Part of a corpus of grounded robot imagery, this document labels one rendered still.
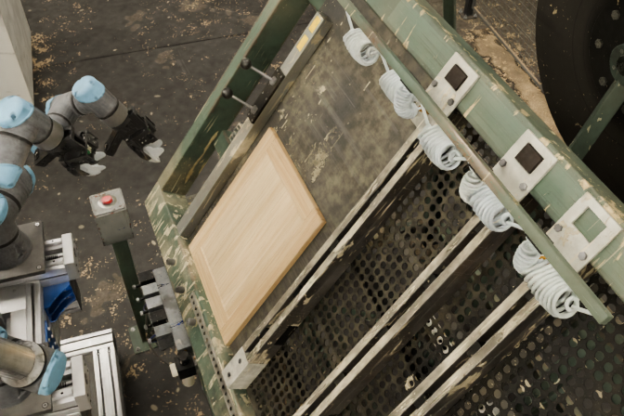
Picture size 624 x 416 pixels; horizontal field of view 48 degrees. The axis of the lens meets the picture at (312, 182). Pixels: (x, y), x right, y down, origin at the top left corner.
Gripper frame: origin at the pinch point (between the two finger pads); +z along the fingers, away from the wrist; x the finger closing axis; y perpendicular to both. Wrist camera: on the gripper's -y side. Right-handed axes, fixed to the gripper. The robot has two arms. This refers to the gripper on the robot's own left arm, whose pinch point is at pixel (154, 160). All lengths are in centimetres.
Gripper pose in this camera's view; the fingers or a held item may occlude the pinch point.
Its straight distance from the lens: 222.2
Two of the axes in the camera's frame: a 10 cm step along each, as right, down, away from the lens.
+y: 8.5, -4.9, -1.7
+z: 4.5, 5.2, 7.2
